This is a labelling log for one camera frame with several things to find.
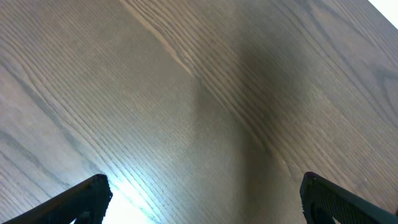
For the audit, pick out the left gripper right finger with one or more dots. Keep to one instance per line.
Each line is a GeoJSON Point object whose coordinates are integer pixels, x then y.
{"type": "Point", "coordinates": [325, 202]}

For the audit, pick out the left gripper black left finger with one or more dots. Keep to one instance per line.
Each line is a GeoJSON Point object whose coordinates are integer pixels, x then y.
{"type": "Point", "coordinates": [86, 202]}

